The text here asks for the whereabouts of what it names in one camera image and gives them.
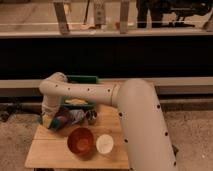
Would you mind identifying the small white bowl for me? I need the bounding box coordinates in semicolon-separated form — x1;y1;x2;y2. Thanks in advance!
96;134;114;155

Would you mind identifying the green dish rack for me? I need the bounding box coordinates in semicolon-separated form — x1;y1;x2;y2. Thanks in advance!
61;75;98;110

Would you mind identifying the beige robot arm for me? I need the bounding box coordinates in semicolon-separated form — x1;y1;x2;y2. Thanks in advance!
39;72;178;171

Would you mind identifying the multicoloured gripper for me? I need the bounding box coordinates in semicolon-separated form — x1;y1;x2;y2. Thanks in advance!
41;107;85;131

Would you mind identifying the orange-brown bowl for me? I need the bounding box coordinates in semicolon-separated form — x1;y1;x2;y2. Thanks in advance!
67;127;94;156

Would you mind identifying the yellow sponge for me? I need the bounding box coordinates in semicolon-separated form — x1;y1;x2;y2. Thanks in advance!
65;99;88;105

